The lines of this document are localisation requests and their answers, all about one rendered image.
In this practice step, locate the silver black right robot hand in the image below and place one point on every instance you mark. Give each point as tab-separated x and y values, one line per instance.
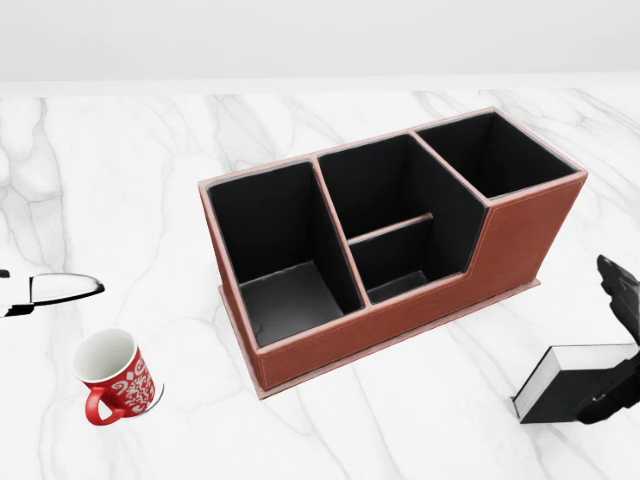
622	340

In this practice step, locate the black book with white pages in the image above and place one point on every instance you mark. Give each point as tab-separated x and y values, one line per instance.
560	387

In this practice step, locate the red-brown desk caddy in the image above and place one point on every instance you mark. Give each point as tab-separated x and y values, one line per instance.
410	320

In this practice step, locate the red white patterned mug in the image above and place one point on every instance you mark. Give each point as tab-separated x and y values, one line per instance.
131	382

